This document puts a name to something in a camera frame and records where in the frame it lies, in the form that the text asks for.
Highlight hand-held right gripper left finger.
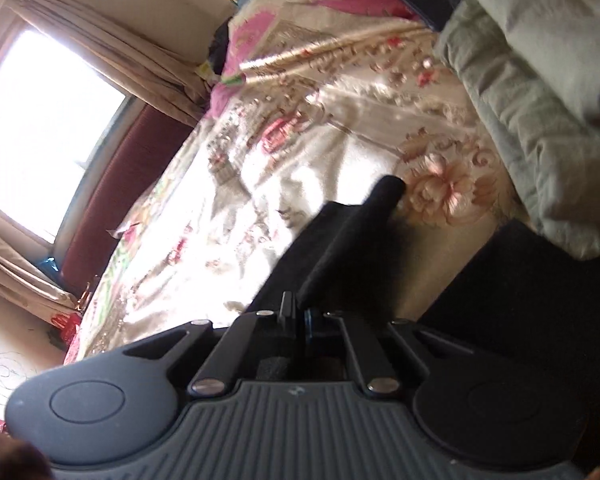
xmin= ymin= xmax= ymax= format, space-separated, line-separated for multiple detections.
xmin=124 ymin=292 xmax=299 ymax=397

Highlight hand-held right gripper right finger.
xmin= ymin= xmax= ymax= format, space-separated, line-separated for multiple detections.
xmin=303 ymin=309 xmax=477 ymax=394

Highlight black pants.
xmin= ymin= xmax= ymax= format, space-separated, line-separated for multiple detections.
xmin=249 ymin=175 xmax=409 ymax=322

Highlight floral bed blanket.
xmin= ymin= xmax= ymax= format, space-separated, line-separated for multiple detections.
xmin=64 ymin=0 xmax=533 ymax=366

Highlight dark red headboard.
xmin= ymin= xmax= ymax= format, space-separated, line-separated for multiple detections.
xmin=60 ymin=105 xmax=197 ymax=298

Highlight black cloth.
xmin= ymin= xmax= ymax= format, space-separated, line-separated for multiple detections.
xmin=416 ymin=219 xmax=600 ymax=461

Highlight red patterned bag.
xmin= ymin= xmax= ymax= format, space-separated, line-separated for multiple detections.
xmin=50 ymin=312 xmax=83 ymax=348

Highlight beige curtain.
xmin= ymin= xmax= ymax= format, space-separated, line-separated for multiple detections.
xmin=0 ymin=0 xmax=216 ymax=128
xmin=0 ymin=195 xmax=81 ymax=317

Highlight dark brown fuzzy cloth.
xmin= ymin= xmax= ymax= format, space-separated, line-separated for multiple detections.
xmin=0 ymin=417 xmax=53 ymax=480

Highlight window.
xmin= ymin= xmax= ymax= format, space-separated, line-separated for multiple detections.
xmin=0 ymin=15 xmax=138 ymax=248

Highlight pale green quilt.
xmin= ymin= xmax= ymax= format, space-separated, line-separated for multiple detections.
xmin=434 ymin=0 xmax=600 ymax=261

